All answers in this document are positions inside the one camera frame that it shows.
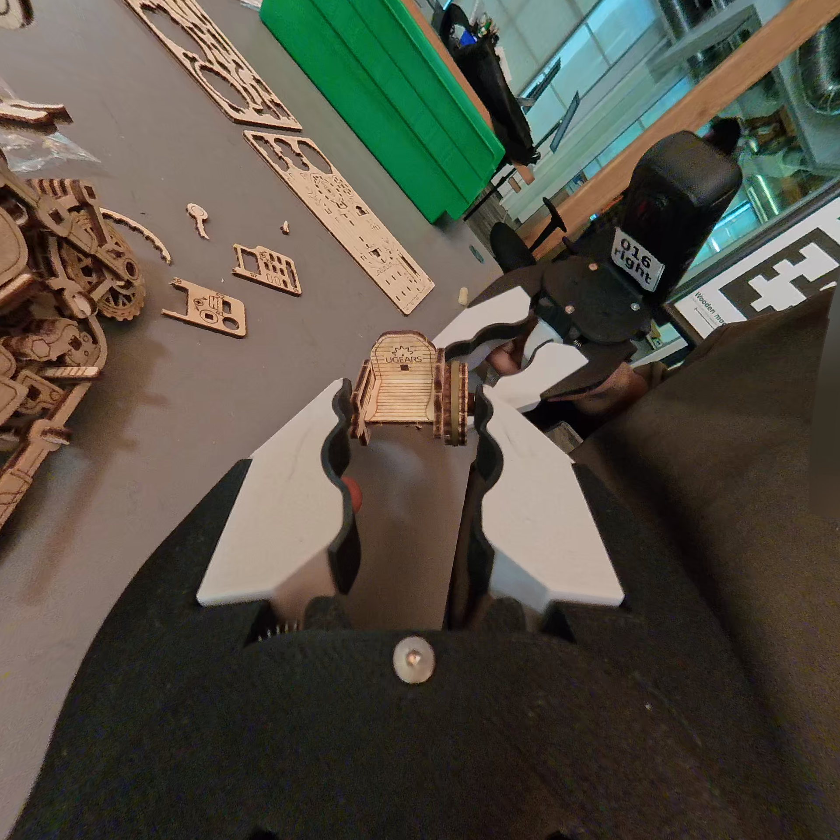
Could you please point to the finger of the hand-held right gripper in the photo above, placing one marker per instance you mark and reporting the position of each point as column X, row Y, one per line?
column 489, row 315
column 548, row 374

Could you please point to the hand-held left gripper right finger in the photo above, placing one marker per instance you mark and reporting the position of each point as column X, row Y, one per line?
column 544, row 525

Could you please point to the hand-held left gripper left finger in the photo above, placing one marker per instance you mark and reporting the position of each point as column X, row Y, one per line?
column 275, row 512

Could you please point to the small wooden seat model part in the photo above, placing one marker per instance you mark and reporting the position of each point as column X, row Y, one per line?
column 400, row 390

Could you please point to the black office chair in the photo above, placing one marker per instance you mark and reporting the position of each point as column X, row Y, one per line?
column 515, row 246

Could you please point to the white printed marker sign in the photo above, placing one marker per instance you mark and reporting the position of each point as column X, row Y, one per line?
column 754, row 289

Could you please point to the person's dark clothing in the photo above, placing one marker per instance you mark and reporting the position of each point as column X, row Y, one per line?
column 722, row 492

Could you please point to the narrow cut-out wooden sheet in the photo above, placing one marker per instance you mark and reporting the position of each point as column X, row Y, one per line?
column 341, row 210

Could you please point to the small forked wooden plate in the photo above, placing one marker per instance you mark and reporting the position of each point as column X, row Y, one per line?
column 220, row 318

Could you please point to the black backpack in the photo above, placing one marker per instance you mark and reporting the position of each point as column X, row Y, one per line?
column 489, row 79

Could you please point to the small slotted wooden plate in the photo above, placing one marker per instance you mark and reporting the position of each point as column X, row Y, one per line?
column 253, row 266

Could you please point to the green plastic box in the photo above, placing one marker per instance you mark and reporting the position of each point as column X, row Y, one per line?
column 394, row 85

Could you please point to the wooden beam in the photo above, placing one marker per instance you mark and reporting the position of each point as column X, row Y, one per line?
column 722, row 82

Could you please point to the small key-shaped wooden piece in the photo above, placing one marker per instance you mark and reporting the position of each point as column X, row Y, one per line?
column 197, row 211

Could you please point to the curved toothed wooden piece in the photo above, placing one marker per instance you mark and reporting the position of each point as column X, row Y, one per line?
column 141, row 229

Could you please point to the wooden motorcycle model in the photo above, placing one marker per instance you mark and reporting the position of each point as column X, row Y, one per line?
column 59, row 282

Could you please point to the large cut-out wooden sheet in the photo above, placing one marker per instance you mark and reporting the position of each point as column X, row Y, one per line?
column 190, row 46

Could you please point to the clear plastic bag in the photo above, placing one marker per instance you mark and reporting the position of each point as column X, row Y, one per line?
column 39, row 148

